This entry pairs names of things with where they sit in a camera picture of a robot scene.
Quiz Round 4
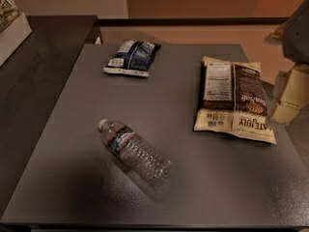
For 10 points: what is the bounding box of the dark side table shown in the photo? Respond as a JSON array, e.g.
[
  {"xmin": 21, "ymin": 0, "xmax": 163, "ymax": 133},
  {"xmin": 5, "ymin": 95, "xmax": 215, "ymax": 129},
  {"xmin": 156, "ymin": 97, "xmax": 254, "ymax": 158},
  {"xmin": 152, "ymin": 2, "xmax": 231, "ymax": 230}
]
[{"xmin": 0, "ymin": 15, "xmax": 99, "ymax": 218}]

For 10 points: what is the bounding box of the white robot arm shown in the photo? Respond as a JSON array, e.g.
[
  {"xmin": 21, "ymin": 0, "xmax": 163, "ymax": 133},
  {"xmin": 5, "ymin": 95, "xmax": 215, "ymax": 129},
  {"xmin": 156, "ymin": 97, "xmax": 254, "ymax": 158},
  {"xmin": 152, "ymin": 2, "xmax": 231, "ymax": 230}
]
[{"xmin": 267, "ymin": 0, "xmax": 309, "ymax": 125}]

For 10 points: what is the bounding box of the brown cream chips bag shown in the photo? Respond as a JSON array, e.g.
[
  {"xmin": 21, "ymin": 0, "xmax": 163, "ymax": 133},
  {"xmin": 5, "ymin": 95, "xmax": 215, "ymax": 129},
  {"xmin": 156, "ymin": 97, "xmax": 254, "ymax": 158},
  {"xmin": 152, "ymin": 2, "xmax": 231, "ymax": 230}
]
[{"xmin": 194, "ymin": 56, "xmax": 276, "ymax": 144}]

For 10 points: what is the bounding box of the clear plastic water bottle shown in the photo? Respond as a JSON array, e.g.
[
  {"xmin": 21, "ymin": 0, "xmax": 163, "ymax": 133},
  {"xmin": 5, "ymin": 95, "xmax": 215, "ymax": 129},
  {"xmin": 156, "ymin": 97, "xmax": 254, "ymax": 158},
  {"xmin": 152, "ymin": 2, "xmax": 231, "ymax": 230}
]
[{"xmin": 98, "ymin": 119, "xmax": 173, "ymax": 188}]

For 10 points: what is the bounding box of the blue white snack bag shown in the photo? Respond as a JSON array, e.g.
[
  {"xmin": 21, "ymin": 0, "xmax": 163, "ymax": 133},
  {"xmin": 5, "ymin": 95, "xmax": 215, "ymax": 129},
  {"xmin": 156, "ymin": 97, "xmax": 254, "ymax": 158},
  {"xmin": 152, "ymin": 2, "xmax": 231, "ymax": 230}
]
[{"xmin": 103, "ymin": 40, "xmax": 161, "ymax": 77}]

